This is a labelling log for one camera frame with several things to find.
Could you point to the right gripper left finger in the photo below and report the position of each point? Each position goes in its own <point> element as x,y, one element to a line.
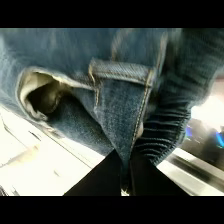
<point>103,180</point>

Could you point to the dark green garment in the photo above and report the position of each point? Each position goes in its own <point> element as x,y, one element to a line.
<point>186,76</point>

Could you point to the blue jeans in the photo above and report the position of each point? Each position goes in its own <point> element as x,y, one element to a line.
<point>100,60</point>

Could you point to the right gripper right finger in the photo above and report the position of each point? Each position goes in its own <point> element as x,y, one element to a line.
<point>150,181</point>

